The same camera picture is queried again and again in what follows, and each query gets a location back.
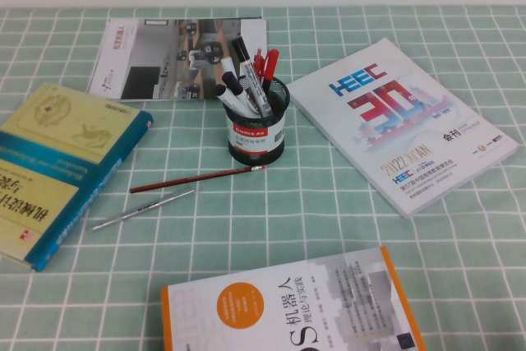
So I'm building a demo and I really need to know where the slim black white marker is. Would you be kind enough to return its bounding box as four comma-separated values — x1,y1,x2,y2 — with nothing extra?
229,36,275,118

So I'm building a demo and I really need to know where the black mesh pen holder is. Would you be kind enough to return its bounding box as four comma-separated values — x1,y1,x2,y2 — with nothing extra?
223,74,291,167

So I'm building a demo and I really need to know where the red pen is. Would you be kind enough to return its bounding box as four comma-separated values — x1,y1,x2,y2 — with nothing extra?
252,48,266,81
261,48,280,97

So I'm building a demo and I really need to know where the silver pen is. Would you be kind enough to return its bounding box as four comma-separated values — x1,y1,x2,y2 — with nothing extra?
88,188,196,233

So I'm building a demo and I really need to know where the thick white board marker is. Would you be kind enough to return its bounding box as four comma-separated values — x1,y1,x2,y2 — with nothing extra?
215,83,256,118

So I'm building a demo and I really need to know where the dark red pencil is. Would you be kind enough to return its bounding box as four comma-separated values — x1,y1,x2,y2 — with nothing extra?
129,164,267,195

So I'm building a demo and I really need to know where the white marker black cap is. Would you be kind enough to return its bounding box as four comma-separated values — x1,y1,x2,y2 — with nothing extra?
220,58,247,97

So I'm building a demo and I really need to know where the white HEEC catalogue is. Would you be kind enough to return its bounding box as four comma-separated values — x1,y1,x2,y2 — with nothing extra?
285,36,519,219

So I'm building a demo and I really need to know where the orange white robotics book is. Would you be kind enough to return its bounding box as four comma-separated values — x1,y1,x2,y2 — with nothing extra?
159,245,428,351

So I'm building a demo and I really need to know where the brochure with robot photo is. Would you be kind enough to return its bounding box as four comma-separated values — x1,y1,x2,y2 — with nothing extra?
86,16,268,102

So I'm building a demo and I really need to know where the yellow teal hardcover book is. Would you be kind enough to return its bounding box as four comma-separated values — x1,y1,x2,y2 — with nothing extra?
0,81,155,273

